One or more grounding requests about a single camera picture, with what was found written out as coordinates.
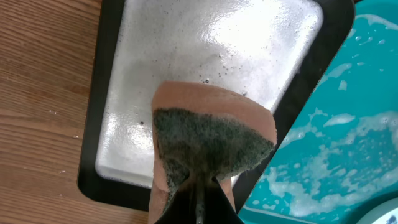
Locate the green and pink sponge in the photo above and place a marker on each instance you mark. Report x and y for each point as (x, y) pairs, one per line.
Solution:
(206, 131)

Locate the light blue plate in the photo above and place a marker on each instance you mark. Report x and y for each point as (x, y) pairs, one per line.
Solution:
(385, 213)

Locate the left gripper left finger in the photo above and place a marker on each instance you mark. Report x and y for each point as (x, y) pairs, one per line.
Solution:
(182, 207)

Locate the teal plastic serving tray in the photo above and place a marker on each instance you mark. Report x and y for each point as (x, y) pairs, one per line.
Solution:
(339, 159)

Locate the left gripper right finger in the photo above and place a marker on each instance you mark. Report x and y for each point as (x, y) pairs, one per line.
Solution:
(218, 209)

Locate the black tray with soapy water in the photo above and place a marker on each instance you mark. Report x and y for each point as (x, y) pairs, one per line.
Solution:
(272, 52)

